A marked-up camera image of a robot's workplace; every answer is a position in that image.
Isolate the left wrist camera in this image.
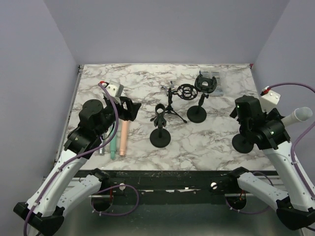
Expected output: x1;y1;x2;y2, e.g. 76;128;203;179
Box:
100;81;124;104

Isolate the black round-base mic stand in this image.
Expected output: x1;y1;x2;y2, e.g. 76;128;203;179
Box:
150;103;171;148

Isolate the black stand of pink microphone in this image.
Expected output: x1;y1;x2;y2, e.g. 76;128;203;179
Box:
187;75;219;123

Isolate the clear plastic screw box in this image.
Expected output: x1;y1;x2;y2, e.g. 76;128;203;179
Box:
195;70;224;96

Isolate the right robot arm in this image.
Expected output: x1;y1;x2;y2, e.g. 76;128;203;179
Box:
226;95;315;230

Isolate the black stand of white microphone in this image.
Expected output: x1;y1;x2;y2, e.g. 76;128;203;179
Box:
232;108;290;154

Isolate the grey mesh microphone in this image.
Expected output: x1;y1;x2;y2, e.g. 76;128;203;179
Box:
98;133;106;155

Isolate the aluminium frame rail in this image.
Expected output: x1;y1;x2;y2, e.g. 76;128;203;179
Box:
27;65;84;236

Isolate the black tripod shock-mount stand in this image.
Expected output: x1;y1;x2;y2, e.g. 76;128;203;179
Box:
160;81;198;123

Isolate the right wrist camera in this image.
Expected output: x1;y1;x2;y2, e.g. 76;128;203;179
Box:
259;87;281;113

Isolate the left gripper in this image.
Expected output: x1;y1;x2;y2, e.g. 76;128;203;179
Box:
96;96;141;137

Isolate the white microphone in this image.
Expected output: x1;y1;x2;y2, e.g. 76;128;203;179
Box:
281;107;313;127

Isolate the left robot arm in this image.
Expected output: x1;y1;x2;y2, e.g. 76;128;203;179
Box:
13;96;141;236

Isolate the teal microphone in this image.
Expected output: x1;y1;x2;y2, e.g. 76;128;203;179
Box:
110;123;117;160

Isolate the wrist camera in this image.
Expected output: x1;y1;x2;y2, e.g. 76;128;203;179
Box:
100;81;124;104
259;87;281;113

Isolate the pink microphone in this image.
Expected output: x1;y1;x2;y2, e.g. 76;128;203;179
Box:
119;120;130;156

